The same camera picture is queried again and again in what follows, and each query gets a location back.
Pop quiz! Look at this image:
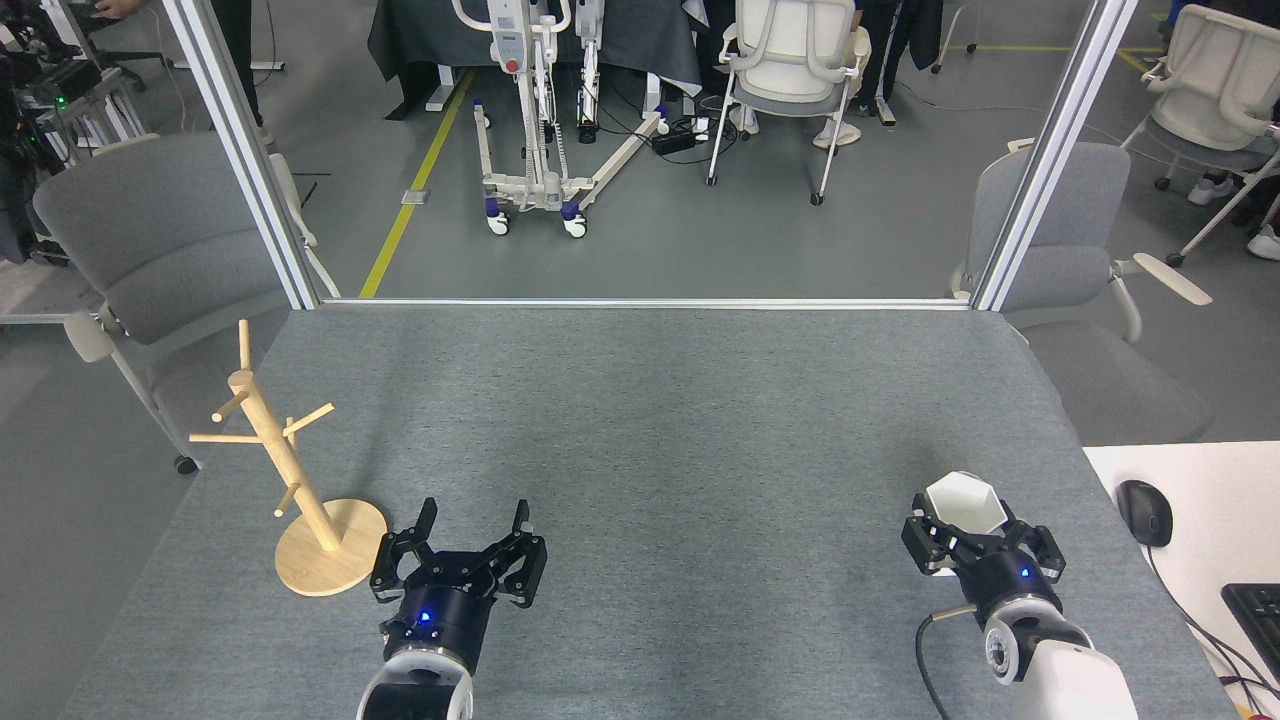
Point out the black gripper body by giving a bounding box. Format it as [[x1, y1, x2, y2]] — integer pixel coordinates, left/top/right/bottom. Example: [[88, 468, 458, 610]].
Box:
[[955, 546, 1063, 626], [383, 553, 499, 673]]

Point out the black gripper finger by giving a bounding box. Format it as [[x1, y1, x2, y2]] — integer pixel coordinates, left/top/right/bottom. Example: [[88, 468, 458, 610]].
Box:
[[480, 499, 549, 609], [1000, 508, 1067, 583], [370, 498, 439, 606], [901, 492, 976, 579]]

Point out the white hexagonal cup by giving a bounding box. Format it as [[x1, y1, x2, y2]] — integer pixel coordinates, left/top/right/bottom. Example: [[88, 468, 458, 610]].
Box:
[[922, 471, 1008, 536]]

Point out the wooden cup rack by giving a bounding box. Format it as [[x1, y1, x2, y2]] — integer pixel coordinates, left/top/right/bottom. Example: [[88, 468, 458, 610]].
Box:
[[189, 320, 388, 598]]

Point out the black computer mouse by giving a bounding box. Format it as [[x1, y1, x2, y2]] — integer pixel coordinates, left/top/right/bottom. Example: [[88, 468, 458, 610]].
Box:
[[1116, 480, 1174, 549]]

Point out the black keyboard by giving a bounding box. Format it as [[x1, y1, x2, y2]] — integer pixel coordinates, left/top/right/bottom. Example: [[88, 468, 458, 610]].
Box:
[[1221, 583, 1280, 681]]

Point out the grey padded chair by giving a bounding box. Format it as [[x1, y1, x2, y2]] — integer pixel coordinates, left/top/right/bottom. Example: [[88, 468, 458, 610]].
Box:
[[948, 140, 1214, 446], [32, 132, 341, 476]]

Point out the person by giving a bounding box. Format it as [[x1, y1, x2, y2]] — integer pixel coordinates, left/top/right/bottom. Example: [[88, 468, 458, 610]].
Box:
[[95, 0, 271, 136], [1188, 150, 1280, 264], [855, 0, 946, 126]]

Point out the black power strip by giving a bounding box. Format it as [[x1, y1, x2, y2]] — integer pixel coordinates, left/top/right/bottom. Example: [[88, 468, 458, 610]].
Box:
[[652, 118, 713, 156]]

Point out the white office chair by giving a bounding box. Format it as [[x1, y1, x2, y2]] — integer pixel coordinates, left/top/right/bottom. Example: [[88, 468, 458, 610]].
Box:
[[1110, 5, 1280, 269], [705, 0, 873, 207]]

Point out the white stand on wheels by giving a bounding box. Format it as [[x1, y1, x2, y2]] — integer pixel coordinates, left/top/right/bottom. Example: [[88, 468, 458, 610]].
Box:
[[450, 0, 669, 239]]

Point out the dark table cloth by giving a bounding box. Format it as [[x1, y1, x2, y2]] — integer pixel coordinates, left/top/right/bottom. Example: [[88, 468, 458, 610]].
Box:
[[367, 0, 703, 121]]

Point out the black equipment cart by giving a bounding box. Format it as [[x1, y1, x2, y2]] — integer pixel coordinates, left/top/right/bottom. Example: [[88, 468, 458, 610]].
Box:
[[0, 0, 151, 171]]

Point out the black mouse cable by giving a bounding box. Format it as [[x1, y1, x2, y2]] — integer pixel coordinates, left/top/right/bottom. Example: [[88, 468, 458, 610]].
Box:
[[1145, 545, 1280, 701]]

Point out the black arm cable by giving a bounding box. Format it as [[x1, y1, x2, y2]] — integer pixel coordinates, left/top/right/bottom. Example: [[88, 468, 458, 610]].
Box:
[[915, 603, 979, 720]]

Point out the silver aluminium rail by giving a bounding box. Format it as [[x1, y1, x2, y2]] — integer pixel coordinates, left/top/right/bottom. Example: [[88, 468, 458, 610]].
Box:
[[320, 297, 973, 311]]

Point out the silver aluminium post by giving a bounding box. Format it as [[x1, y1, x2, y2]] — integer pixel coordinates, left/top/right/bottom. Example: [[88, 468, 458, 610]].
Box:
[[162, 0, 323, 311], [970, 0, 1141, 313]]

